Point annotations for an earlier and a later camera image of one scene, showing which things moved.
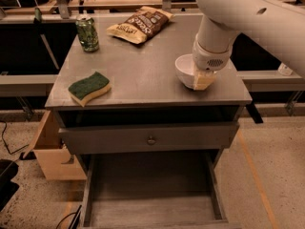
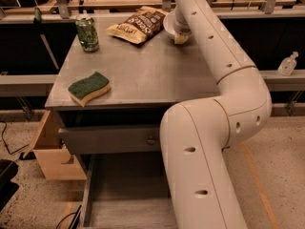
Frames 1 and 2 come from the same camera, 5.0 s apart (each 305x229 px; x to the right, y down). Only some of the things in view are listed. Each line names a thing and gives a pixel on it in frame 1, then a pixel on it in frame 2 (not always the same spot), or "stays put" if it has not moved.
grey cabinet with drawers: x=150 y=122 stays put
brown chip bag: x=146 y=24 stays put
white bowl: x=185 y=70 → x=170 y=22
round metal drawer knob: x=151 y=141 stays put
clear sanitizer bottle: x=284 y=70 stays put
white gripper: x=209 y=58 → x=180 y=28
